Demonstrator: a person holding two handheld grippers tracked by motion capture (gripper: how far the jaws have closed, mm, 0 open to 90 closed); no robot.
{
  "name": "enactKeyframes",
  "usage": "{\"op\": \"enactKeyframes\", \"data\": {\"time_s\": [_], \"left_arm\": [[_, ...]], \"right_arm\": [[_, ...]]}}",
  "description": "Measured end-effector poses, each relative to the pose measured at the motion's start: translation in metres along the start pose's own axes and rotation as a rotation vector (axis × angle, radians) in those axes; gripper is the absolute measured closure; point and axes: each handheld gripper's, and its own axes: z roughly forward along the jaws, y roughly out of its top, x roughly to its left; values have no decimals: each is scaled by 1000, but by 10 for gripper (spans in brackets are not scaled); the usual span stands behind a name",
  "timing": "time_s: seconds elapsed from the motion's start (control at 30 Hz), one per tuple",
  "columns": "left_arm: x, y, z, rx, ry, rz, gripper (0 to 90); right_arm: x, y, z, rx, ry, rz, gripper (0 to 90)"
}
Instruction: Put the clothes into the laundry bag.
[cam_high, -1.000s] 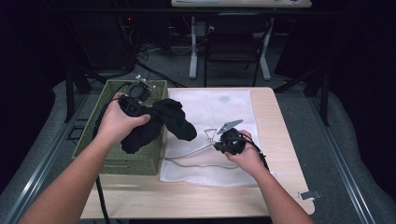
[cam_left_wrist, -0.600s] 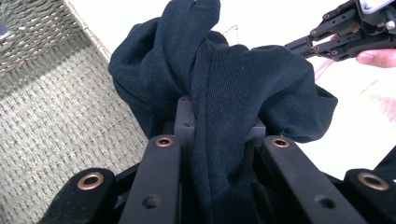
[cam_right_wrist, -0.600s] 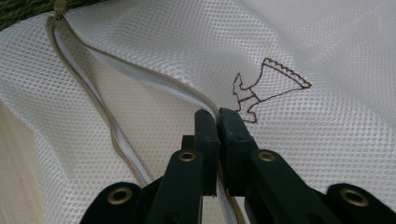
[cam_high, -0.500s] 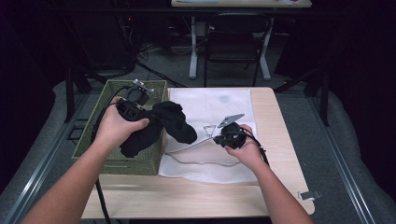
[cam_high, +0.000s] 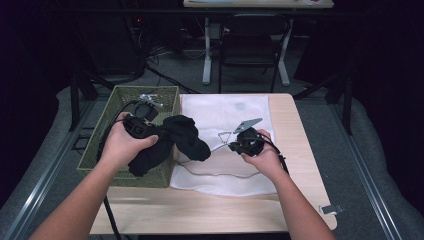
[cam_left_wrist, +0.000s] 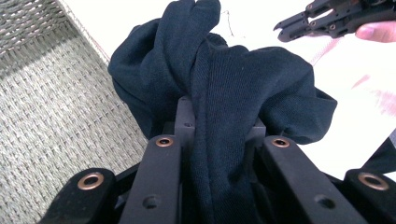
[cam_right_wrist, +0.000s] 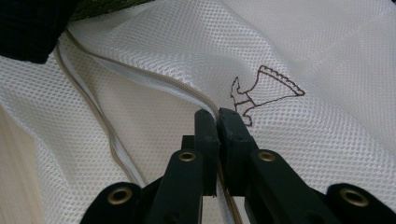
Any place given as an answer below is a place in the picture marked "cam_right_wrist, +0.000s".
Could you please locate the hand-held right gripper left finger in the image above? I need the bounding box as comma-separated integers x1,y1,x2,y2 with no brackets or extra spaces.
148,108,220,224

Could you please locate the black cloth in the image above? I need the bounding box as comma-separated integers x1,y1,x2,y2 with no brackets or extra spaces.
0,0,79,65

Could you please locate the white mesh laundry bag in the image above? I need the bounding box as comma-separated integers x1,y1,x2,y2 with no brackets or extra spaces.
0,0,396,224

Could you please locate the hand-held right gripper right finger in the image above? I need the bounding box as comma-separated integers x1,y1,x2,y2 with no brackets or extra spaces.
218,107,341,224

